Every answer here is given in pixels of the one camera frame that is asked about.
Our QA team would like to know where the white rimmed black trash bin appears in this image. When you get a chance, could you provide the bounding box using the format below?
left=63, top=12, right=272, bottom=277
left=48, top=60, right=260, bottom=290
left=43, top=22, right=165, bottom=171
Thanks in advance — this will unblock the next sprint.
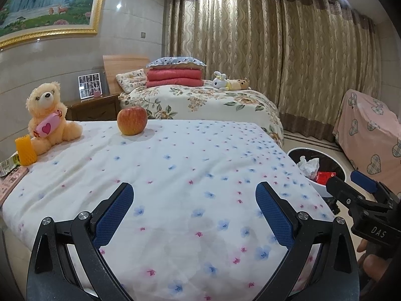
left=286, top=147, right=347, bottom=206

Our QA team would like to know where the wooden nightstand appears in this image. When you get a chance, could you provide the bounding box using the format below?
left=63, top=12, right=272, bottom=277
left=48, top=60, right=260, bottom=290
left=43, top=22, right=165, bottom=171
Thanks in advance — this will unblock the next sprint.
left=64, top=93, right=121, bottom=122

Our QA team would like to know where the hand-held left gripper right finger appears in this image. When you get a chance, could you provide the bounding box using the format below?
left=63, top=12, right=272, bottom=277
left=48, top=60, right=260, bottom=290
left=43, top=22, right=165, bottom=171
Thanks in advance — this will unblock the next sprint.
left=255, top=181, right=361, bottom=301

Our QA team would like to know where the beige patterned curtain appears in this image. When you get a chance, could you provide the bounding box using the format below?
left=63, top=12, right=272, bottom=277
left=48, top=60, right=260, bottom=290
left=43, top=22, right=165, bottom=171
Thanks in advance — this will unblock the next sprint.
left=164, top=0, right=384, bottom=141

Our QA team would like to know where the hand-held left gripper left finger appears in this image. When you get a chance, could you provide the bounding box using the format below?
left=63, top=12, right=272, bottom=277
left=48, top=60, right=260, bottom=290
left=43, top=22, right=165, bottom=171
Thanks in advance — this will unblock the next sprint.
left=27, top=182, right=135, bottom=301

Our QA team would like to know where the floral covered bed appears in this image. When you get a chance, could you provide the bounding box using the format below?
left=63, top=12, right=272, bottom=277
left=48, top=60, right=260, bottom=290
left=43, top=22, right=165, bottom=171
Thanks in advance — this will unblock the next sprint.
left=118, top=80, right=284, bottom=148

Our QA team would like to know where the beige teddy bear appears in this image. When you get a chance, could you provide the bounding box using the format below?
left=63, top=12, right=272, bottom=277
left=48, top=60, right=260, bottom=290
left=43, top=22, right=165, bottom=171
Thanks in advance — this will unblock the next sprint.
left=26, top=81, right=83, bottom=156

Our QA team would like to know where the blue white folded quilt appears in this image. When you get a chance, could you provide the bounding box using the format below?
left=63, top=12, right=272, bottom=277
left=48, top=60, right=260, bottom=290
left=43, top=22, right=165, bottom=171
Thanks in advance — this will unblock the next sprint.
left=146, top=57, right=207, bottom=69

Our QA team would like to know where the cream patterned pillow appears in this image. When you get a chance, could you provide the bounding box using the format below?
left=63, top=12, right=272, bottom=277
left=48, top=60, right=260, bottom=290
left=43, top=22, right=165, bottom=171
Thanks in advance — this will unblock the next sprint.
left=115, top=68, right=148, bottom=94

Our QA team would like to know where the pink heart print furniture cover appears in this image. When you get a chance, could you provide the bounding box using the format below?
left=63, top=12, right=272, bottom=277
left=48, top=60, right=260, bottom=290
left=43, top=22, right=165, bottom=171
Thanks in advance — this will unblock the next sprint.
left=332, top=89, right=401, bottom=176

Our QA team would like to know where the gold framed landscape painting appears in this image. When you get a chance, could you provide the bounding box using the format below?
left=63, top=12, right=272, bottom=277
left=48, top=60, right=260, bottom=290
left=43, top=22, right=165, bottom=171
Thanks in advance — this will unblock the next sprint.
left=0, top=0, right=110, bottom=49

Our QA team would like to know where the wooden bed headboard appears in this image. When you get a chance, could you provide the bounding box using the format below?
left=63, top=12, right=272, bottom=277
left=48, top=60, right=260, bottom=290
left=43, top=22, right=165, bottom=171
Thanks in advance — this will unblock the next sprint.
left=103, top=55, right=150, bottom=94

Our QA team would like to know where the flat pink box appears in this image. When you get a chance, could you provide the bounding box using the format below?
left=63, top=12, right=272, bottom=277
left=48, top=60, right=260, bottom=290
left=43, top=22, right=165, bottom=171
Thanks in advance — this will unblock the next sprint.
left=0, top=167, right=29, bottom=204

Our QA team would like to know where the green snack packet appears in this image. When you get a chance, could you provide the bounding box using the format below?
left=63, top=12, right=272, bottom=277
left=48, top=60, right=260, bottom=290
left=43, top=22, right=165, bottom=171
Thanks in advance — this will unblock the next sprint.
left=0, top=152, right=21, bottom=176

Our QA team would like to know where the red folded blanket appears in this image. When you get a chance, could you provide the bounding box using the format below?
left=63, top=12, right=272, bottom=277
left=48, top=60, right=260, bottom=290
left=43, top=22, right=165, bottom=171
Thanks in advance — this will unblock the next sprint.
left=146, top=67, right=204, bottom=88

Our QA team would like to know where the yellow dog plush toy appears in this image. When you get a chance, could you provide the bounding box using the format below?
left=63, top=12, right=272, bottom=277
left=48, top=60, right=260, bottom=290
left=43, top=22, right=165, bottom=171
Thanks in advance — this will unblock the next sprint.
left=226, top=78, right=251, bottom=91

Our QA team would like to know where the person's right hand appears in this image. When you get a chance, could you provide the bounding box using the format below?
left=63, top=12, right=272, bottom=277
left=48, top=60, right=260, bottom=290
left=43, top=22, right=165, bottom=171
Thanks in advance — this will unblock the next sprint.
left=357, top=239, right=401, bottom=286

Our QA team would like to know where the black white photo frame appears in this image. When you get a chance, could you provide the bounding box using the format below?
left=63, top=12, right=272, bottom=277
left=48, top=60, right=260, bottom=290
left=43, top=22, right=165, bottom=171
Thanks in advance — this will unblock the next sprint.
left=78, top=73, right=101, bottom=100

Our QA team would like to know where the red apple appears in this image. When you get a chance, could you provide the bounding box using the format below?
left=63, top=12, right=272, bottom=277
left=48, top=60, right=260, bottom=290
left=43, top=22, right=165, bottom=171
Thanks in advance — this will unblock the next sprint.
left=117, top=107, right=148, bottom=136

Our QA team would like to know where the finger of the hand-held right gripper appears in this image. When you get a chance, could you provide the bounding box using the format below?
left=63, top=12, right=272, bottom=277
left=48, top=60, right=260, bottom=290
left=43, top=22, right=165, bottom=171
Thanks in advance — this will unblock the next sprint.
left=350, top=171, right=401, bottom=206
left=326, top=176, right=389, bottom=217

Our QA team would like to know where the upright orange foam fruit net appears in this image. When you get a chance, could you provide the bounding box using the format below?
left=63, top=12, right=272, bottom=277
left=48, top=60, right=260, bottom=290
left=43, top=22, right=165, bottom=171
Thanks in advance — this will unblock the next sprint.
left=15, top=134, right=38, bottom=166

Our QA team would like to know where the red and white paper box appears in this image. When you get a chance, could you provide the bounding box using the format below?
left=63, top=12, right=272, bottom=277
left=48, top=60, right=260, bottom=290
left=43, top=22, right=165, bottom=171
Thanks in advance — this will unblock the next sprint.
left=316, top=171, right=337, bottom=185

